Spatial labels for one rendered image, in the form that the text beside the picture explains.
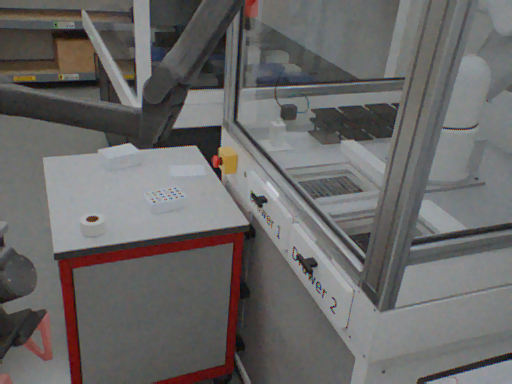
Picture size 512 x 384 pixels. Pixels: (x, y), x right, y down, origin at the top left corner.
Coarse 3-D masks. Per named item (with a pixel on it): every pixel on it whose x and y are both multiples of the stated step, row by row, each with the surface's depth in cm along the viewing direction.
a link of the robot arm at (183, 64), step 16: (208, 0) 90; (224, 0) 90; (240, 0) 90; (208, 16) 91; (224, 16) 91; (192, 32) 92; (208, 32) 92; (224, 32) 94; (176, 48) 94; (192, 48) 93; (208, 48) 93; (160, 64) 92; (176, 64) 94; (192, 64) 94; (160, 80) 93; (176, 80) 93; (192, 80) 97; (144, 96) 94; (160, 96) 93
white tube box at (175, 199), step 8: (144, 192) 173; (152, 192) 175; (160, 192) 175; (168, 192) 175; (176, 192) 175; (144, 200) 173; (152, 200) 169; (168, 200) 170; (176, 200) 171; (184, 200) 173; (152, 208) 168; (160, 208) 170; (168, 208) 171; (176, 208) 173
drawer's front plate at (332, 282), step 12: (300, 228) 137; (300, 240) 135; (288, 252) 143; (300, 252) 136; (312, 252) 130; (300, 264) 137; (324, 264) 125; (312, 276) 131; (324, 276) 125; (336, 276) 121; (312, 288) 132; (324, 288) 126; (336, 288) 121; (348, 288) 117; (324, 300) 127; (336, 300) 121; (348, 300) 118; (336, 312) 122; (348, 312) 120; (336, 324) 123
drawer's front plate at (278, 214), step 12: (252, 180) 163; (264, 192) 155; (252, 204) 165; (264, 204) 156; (276, 204) 147; (276, 216) 148; (288, 216) 142; (276, 228) 149; (288, 228) 143; (276, 240) 150; (288, 240) 145
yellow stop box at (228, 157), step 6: (222, 150) 180; (228, 150) 180; (222, 156) 179; (228, 156) 177; (234, 156) 178; (222, 162) 180; (228, 162) 178; (234, 162) 179; (222, 168) 181; (228, 168) 179; (234, 168) 180
